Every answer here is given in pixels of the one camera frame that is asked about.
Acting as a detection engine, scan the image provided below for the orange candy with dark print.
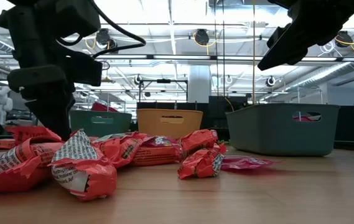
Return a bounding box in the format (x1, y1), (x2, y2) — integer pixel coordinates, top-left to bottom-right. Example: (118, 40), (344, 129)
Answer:
(6, 126), (64, 146)

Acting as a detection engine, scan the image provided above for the orange plastic bin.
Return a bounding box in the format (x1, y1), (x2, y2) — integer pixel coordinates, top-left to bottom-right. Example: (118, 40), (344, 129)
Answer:
(136, 108), (204, 139)

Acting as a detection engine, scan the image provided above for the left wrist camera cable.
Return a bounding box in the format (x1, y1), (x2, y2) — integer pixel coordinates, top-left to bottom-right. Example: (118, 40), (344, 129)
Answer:
(57, 0), (147, 59)

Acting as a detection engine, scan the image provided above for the red candy packet white print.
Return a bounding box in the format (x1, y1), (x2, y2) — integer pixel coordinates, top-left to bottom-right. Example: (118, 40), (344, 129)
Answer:
(144, 136), (182, 149)

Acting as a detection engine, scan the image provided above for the large orange candy wrapper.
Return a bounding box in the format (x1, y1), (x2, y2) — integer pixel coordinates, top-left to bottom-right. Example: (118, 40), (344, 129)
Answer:
(0, 138), (65, 194)

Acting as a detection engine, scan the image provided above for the black hanging cable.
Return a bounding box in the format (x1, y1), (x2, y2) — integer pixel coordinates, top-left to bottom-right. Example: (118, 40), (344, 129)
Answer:
(214, 0), (218, 97)
(221, 0), (226, 98)

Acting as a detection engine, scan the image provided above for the long ceiling light rail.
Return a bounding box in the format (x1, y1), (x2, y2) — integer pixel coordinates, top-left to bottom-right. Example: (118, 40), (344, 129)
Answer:
(0, 53), (354, 62)

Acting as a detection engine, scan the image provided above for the flat red candy packet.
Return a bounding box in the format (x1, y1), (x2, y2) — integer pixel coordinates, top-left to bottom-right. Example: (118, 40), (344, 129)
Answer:
(220, 155), (285, 171)

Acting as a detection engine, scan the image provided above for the orange candy with ingredient text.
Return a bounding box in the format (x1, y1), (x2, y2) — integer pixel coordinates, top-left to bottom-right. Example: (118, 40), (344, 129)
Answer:
(48, 129), (118, 202)

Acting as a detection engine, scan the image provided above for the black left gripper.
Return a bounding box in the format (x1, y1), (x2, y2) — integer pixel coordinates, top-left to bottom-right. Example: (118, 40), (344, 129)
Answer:
(7, 37), (76, 141)

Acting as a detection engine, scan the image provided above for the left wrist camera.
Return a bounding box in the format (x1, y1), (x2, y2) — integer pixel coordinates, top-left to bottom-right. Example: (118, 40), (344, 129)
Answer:
(65, 50), (103, 88)

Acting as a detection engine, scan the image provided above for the green plastic bin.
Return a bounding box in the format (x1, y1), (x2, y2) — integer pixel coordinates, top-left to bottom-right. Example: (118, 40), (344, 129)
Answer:
(69, 110), (133, 138)

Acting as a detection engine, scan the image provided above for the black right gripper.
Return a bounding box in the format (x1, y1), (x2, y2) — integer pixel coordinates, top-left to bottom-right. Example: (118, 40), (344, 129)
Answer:
(257, 0), (354, 72)

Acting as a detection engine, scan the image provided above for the orange candy with barcode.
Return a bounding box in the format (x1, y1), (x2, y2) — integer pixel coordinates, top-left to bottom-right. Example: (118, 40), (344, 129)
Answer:
(178, 147), (225, 181)

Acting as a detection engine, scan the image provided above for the dark blue plastic bin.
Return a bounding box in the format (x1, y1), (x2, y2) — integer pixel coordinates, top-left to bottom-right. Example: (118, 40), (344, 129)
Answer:
(225, 103), (341, 157)

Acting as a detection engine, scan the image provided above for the white building column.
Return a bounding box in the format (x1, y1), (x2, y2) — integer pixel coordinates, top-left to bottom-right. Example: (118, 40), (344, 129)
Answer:
(188, 64), (212, 103)

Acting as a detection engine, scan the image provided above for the black metal stand frame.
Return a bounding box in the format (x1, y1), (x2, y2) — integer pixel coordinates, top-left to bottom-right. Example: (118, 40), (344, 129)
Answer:
(138, 78), (189, 103)

